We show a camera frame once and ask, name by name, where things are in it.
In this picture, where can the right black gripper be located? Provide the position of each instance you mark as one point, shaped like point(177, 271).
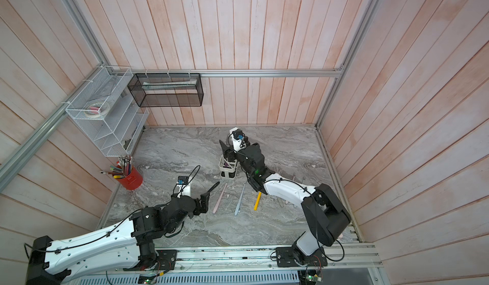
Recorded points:
point(228, 153)

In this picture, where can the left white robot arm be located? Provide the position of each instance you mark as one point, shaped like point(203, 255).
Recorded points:
point(128, 244)

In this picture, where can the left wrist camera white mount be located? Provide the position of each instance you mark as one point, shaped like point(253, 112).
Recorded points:
point(183, 185)

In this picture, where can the red pen cup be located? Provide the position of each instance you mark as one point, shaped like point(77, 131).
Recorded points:
point(133, 181)

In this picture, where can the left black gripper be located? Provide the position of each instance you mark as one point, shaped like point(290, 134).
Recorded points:
point(204, 205)

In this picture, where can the tape roll on shelf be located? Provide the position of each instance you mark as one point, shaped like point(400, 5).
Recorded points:
point(95, 110)

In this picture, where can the black toothbrush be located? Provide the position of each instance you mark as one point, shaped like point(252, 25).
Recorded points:
point(213, 187)

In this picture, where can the pens in red cup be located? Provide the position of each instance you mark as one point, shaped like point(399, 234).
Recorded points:
point(122, 169)

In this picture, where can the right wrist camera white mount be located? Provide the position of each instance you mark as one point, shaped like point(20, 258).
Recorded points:
point(238, 140)

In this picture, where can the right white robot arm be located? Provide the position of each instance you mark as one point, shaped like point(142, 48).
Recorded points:
point(325, 214)

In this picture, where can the left aluminium wall rail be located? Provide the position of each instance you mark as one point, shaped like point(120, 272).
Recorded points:
point(23, 154)

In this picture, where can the pink toothbrush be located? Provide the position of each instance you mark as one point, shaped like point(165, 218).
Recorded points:
point(215, 209)

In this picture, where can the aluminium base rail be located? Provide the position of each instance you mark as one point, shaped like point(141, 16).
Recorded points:
point(260, 264)

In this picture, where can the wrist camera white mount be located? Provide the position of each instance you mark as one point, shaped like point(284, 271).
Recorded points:
point(183, 185)
point(238, 140)

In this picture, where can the yellow toothbrush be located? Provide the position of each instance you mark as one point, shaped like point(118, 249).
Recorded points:
point(256, 206)

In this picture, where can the horizontal aluminium wall rail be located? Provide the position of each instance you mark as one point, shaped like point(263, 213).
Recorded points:
point(249, 73)

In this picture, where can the black wire mesh basket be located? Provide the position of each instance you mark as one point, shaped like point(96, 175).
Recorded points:
point(167, 89)

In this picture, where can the white wire mesh shelf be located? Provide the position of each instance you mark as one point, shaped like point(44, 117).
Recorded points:
point(119, 130)

